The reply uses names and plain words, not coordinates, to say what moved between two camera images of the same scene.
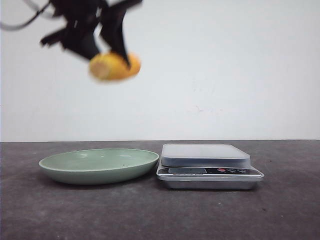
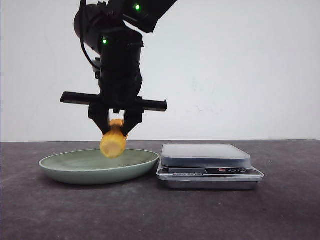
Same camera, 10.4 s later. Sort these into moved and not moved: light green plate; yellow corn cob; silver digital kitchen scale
Moved: yellow corn cob
Not moved: light green plate; silver digital kitchen scale
